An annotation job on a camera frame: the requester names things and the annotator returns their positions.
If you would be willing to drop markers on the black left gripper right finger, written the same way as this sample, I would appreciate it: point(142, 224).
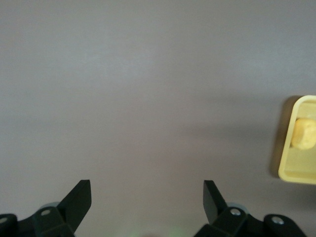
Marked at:
point(217, 212)

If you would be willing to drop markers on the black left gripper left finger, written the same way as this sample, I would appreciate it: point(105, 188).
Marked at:
point(71, 207)

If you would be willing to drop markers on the yellow potato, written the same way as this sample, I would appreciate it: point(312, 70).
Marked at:
point(304, 134)

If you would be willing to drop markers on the yellow plastic tray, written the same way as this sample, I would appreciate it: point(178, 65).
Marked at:
point(296, 165)

